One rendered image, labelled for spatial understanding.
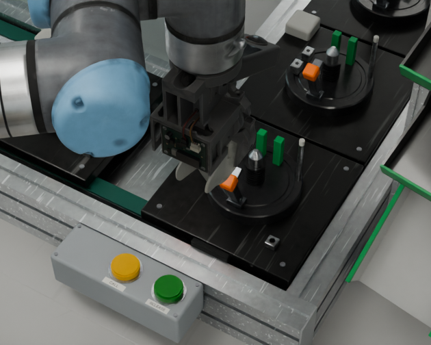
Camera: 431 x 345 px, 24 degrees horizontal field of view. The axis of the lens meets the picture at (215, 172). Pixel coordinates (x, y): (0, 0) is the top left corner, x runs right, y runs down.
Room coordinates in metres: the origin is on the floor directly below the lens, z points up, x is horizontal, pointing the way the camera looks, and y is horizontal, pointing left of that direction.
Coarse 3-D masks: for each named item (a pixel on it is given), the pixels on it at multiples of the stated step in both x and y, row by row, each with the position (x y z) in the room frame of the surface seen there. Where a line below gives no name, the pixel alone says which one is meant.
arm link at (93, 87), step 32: (64, 32) 0.60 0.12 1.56; (96, 32) 0.59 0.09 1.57; (128, 32) 0.60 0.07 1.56; (0, 64) 0.55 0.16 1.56; (32, 64) 0.55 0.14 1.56; (64, 64) 0.55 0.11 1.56; (96, 64) 0.55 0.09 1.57; (128, 64) 0.56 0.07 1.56; (0, 96) 0.53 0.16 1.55; (32, 96) 0.53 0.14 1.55; (64, 96) 0.53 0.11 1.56; (96, 96) 0.52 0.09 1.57; (128, 96) 0.53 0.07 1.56; (0, 128) 0.52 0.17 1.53; (32, 128) 0.53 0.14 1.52; (64, 128) 0.51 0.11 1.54; (96, 128) 0.52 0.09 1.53; (128, 128) 0.52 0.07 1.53
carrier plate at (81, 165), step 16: (160, 80) 1.14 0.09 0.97; (160, 96) 1.11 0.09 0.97; (0, 144) 1.01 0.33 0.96; (16, 144) 1.00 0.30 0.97; (32, 144) 1.00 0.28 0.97; (48, 144) 1.00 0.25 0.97; (32, 160) 0.98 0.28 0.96; (48, 160) 0.97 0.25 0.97; (64, 160) 0.97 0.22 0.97; (80, 160) 0.97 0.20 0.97; (96, 160) 0.97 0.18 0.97; (64, 176) 0.95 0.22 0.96; (80, 176) 0.94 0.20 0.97; (96, 176) 0.96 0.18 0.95
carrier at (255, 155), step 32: (256, 128) 1.04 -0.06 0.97; (256, 160) 0.91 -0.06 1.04; (288, 160) 0.96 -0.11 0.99; (320, 160) 0.97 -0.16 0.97; (160, 192) 0.91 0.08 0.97; (192, 192) 0.91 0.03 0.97; (224, 192) 0.90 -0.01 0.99; (256, 192) 0.90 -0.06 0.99; (288, 192) 0.90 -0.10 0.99; (320, 192) 0.91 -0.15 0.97; (160, 224) 0.86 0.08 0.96; (192, 224) 0.85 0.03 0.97; (224, 224) 0.85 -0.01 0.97; (256, 224) 0.85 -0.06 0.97; (288, 224) 0.85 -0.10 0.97; (320, 224) 0.85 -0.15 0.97; (256, 256) 0.80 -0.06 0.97; (288, 256) 0.80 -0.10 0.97
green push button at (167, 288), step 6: (162, 276) 0.77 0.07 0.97; (168, 276) 0.76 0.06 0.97; (174, 276) 0.76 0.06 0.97; (156, 282) 0.75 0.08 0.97; (162, 282) 0.75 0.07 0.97; (168, 282) 0.75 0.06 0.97; (174, 282) 0.75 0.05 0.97; (180, 282) 0.75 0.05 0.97; (156, 288) 0.74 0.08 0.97; (162, 288) 0.74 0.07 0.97; (168, 288) 0.74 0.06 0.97; (174, 288) 0.74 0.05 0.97; (180, 288) 0.74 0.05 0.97; (156, 294) 0.74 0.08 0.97; (162, 294) 0.73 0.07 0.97; (168, 294) 0.73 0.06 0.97; (174, 294) 0.73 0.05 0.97; (180, 294) 0.74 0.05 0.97; (162, 300) 0.73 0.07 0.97; (168, 300) 0.73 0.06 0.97; (174, 300) 0.73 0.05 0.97
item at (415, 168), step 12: (420, 120) 0.81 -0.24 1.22; (408, 132) 0.80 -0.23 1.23; (420, 132) 0.80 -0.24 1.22; (396, 144) 0.78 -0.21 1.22; (408, 144) 0.79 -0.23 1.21; (420, 144) 0.79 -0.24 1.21; (396, 156) 0.78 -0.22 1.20; (408, 156) 0.78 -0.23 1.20; (420, 156) 0.77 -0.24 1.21; (384, 168) 0.75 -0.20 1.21; (396, 168) 0.77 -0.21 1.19; (408, 168) 0.76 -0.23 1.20; (420, 168) 0.76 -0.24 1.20; (396, 180) 0.75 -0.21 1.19; (408, 180) 0.74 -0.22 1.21; (420, 180) 0.75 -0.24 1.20; (420, 192) 0.73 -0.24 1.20
